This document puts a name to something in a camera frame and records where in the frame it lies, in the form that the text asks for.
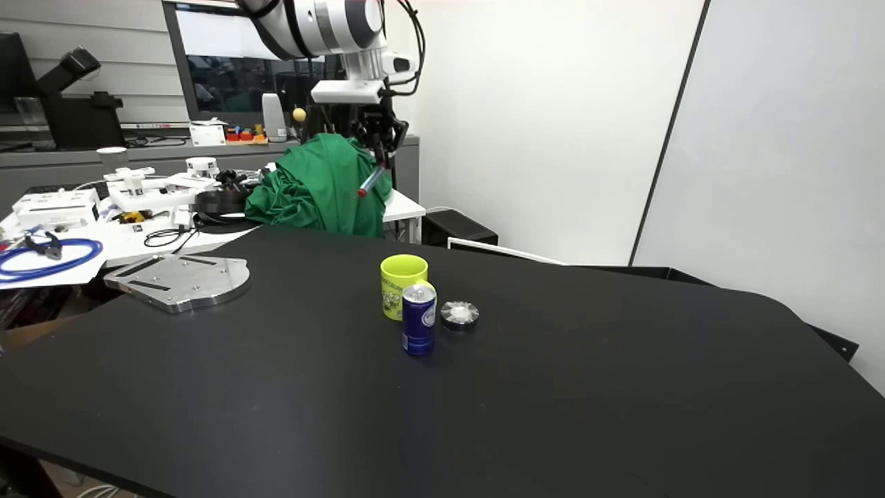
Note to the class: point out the slanted black pole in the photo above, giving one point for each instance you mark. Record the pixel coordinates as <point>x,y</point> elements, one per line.
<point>666,128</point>

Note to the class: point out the grey partition counter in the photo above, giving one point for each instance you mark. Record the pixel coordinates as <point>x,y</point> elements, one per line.
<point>57,167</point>

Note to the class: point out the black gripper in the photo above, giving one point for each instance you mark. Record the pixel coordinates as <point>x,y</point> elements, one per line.
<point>379,122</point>

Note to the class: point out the grey metal base plate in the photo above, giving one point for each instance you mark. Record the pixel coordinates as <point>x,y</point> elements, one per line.
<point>184,282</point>

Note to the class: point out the white paper sheet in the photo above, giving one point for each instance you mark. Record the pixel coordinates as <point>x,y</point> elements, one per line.
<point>73,275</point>

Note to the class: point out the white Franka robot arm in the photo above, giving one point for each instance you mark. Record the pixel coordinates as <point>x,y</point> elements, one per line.
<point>321,24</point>

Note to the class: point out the blue drink can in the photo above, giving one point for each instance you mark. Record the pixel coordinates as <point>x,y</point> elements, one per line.
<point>419,322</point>

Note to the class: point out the small round silver lid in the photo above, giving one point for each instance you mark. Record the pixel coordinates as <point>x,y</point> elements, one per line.
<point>460,315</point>

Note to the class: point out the small yellow ball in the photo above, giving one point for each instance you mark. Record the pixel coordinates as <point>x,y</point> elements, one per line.
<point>299,116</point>

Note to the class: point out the yellow-green mug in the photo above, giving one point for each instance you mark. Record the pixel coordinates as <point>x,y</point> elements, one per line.
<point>402,284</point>

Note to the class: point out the green cloth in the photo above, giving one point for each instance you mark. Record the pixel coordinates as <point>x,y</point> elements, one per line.
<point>314,189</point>

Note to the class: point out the white desk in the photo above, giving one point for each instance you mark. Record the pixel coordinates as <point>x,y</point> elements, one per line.
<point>127,243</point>

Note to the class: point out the dark monitor screen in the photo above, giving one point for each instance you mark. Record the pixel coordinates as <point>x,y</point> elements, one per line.
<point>221,64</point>

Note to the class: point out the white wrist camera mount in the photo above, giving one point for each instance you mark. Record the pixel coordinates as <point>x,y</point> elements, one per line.
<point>346,92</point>

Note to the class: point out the white plastic device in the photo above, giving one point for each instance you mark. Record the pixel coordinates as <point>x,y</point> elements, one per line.
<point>152,185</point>

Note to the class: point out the black clip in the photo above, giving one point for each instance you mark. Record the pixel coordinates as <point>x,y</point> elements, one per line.
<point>45,243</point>

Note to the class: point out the black box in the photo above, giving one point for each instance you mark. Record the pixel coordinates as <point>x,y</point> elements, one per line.
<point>460,228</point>

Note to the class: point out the white container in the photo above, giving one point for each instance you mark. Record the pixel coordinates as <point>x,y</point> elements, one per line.
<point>207,135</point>

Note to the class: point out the white equipment box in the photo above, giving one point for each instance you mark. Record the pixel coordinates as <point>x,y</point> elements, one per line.
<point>57,210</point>

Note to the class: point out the orange small object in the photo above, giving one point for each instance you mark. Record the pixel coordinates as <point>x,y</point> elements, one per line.
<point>247,136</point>

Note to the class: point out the black upright panel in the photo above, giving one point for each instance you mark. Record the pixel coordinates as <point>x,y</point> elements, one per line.
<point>341,118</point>

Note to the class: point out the grey cylindrical speaker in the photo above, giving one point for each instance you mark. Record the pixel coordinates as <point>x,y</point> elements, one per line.
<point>275,118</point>

